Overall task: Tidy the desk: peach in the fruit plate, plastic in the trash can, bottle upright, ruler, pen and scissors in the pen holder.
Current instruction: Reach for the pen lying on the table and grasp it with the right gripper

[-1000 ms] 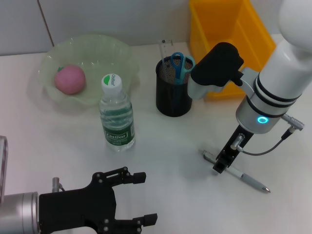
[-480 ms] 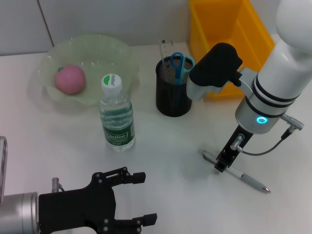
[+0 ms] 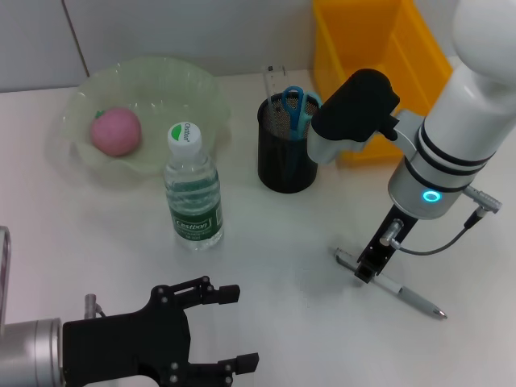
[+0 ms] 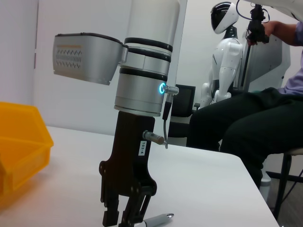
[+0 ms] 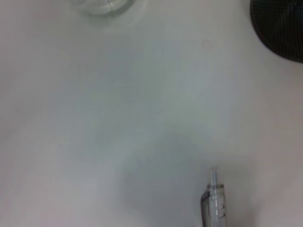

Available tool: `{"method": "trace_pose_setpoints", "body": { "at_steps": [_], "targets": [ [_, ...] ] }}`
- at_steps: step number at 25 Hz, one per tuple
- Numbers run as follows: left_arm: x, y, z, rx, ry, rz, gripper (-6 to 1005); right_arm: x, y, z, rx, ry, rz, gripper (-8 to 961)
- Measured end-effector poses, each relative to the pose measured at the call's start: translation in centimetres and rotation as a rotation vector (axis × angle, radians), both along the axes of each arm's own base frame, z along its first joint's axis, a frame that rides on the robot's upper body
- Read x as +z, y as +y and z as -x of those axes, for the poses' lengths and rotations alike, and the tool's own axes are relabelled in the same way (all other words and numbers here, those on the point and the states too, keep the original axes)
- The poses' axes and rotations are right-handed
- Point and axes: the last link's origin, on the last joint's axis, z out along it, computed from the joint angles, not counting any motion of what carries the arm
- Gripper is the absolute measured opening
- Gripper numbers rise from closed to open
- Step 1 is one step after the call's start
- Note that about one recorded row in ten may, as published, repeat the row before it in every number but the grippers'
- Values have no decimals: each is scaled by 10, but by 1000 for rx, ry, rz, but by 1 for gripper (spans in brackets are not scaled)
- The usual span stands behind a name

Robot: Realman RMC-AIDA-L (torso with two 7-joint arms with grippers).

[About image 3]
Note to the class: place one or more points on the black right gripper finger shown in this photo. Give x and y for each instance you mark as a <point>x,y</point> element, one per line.
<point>379,264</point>
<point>364,272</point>

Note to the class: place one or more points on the clear plastic ruler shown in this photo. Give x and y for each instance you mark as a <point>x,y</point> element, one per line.
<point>272,84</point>

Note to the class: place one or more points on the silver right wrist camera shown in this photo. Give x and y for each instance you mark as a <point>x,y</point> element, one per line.
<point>354,109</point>

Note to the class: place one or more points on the yellow plastic bin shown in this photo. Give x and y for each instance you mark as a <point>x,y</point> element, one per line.
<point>363,40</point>

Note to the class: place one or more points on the black mesh pen holder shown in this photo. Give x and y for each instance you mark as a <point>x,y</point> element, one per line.
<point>282,173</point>

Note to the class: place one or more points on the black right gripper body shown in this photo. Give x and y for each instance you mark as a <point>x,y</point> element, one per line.
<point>408,225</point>

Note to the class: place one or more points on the white and grey pen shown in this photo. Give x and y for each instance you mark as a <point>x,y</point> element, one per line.
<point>415,300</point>

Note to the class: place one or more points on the pink toy peach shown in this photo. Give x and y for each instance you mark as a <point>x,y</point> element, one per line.
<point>115,131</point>

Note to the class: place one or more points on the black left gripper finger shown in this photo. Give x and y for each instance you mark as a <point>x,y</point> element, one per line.
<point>246,362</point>
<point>229,294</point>

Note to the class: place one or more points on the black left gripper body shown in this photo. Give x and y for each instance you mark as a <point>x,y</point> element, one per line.
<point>121,346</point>

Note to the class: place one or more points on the blue scissors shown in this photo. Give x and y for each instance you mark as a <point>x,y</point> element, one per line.
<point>300,121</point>

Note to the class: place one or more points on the translucent green fruit plate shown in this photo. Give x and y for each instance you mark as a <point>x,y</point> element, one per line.
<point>161,84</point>

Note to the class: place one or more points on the clear green-label water bottle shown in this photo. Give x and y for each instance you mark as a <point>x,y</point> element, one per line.
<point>193,189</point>

